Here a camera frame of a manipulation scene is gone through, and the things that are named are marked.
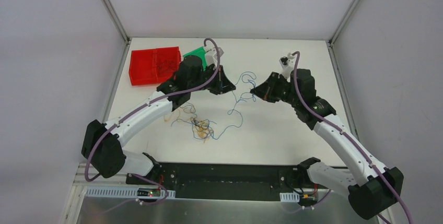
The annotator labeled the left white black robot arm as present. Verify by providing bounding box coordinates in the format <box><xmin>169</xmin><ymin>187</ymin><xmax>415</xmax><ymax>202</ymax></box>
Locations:
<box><xmin>81</xmin><ymin>55</ymin><xmax>236</xmax><ymax>185</ymax></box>

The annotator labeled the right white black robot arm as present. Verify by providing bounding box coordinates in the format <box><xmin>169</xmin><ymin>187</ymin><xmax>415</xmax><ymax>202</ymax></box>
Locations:
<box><xmin>250</xmin><ymin>69</ymin><xmax>404</xmax><ymax>220</ymax></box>

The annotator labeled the green plastic bin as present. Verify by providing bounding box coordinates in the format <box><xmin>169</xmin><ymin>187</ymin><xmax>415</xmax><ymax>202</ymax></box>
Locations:
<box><xmin>182</xmin><ymin>46</ymin><xmax>218</xmax><ymax>70</ymax></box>

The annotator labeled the red plastic bin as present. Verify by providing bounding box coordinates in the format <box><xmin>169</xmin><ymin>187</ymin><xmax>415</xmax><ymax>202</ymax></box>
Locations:
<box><xmin>129</xmin><ymin>46</ymin><xmax>181</xmax><ymax>86</ymax></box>

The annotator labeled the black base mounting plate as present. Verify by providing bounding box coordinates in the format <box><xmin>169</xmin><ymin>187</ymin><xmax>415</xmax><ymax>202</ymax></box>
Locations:
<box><xmin>147</xmin><ymin>162</ymin><xmax>323</xmax><ymax>202</ymax></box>

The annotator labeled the right circuit board connector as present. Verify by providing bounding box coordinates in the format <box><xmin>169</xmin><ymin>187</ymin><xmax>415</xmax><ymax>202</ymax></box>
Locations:
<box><xmin>298</xmin><ymin>195</ymin><xmax>318</xmax><ymax>207</ymax></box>

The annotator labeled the left circuit board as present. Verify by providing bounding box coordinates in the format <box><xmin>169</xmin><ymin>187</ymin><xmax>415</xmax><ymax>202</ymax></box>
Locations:
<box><xmin>137</xmin><ymin>187</ymin><xmax>162</xmax><ymax>198</ymax></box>

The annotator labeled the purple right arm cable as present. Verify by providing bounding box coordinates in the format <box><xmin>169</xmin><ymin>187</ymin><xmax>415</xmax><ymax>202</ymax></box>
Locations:
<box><xmin>292</xmin><ymin>51</ymin><xmax>414</xmax><ymax>224</ymax></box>

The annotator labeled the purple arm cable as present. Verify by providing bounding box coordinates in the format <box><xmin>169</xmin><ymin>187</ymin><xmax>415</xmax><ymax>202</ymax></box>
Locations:
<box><xmin>84</xmin><ymin>38</ymin><xmax>222</xmax><ymax>206</ymax></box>
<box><xmin>292</xmin><ymin>51</ymin><xmax>414</xmax><ymax>224</ymax></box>

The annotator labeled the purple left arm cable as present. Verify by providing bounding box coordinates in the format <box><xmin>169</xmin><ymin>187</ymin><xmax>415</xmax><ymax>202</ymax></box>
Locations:
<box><xmin>84</xmin><ymin>38</ymin><xmax>222</xmax><ymax>206</ymax></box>

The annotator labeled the aluminium frame rail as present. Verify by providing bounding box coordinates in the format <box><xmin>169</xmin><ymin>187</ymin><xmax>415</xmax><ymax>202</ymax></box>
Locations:
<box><xmin>73</xmin><ymin>163</ymin><xmax>127</xmax><ymax>186</ymax></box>

